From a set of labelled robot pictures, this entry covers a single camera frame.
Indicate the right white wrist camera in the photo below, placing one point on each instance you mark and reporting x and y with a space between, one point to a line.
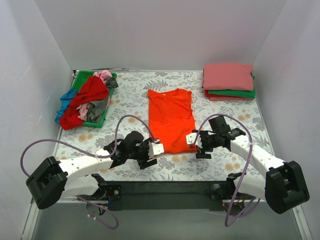
193 139

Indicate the red crumpled t shirt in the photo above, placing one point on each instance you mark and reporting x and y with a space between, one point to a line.
92 90

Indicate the grey crumpled t shirt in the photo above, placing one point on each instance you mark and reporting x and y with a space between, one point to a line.
96 110

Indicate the blue crumpled t shirt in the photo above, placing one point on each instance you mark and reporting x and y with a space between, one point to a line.
65 102

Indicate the orange t shirt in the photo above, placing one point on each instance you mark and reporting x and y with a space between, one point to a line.
170 118

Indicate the folded light pink t shirt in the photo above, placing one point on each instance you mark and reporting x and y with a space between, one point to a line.
229 98

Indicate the floral table cloth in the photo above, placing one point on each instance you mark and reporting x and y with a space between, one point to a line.
129 111

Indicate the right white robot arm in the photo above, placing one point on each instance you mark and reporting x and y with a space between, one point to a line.
283 186

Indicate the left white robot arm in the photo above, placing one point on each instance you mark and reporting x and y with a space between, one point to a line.
53 179

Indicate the pink crumpled t shirt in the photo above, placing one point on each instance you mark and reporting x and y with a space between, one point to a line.
103 75

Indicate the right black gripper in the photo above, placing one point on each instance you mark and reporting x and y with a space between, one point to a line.
202 144

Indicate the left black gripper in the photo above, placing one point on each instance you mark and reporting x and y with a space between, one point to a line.
146 155

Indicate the green plastic bin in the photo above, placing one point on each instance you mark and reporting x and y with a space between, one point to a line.
109 79

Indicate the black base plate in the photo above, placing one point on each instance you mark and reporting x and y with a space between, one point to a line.
167 195

